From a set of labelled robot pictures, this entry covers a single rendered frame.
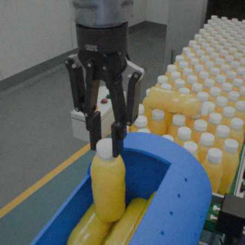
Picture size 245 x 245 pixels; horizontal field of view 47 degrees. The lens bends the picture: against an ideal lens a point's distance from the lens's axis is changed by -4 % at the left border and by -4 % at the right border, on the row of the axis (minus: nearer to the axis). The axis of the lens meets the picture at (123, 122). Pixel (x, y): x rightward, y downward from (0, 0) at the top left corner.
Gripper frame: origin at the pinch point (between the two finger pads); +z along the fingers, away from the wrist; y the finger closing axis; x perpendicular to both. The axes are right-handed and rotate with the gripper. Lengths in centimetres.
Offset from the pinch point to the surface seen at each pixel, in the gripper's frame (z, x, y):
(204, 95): 20, 57, 8
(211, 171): 23.9, 24.9, 17.9
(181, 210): 9.1, -3.0, 15.9
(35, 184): 129, 70, -104
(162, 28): 123, 454, -140
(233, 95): 20, 62, 17
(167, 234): 8.6, -8.9, 15.3
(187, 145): 19.4, 27.4, 9.7
